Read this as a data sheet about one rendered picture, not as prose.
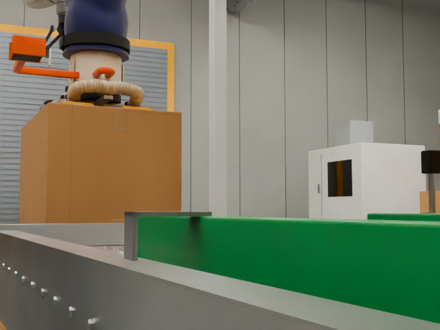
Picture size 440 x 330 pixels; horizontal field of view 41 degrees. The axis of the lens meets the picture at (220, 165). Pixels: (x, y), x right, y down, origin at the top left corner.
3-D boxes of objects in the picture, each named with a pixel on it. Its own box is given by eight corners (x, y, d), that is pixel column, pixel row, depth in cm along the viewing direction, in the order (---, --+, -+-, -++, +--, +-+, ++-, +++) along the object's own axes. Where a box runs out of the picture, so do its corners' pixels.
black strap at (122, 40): (138, 48, 195) (138, 36, 195) (67, 39, 185) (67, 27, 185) (119, 63, 215) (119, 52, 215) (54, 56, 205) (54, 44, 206)
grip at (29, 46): (45, 56, 159) (46, 38, 160) (12, 52, 155) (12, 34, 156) (40, 63, 167) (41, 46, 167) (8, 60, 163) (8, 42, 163)
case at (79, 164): (181, 243, 178) (182, 112, 181) (44, 247, 161) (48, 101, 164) (125, 235, 232) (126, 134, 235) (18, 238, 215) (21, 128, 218)
